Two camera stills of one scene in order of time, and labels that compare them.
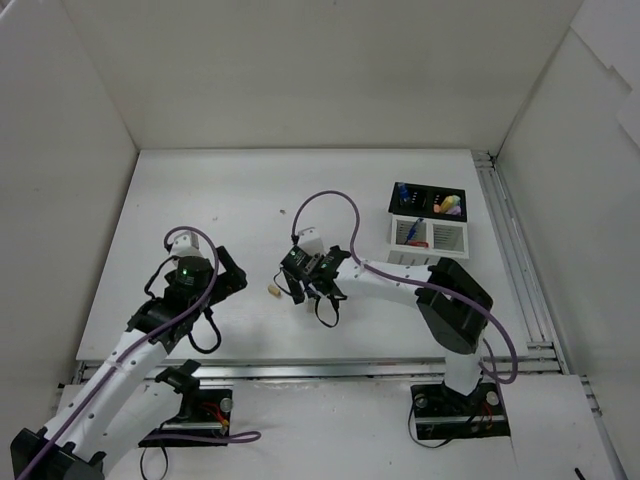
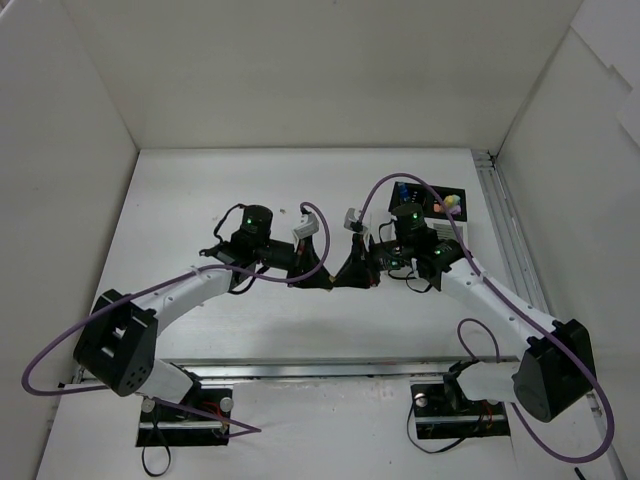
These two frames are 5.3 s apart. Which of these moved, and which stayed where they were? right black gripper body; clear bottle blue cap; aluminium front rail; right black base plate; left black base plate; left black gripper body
Moved: right black gripper body; left black gripper body
Stayed: clear bottle blue cap; aluminium front rail; right black base plate; left black base plate
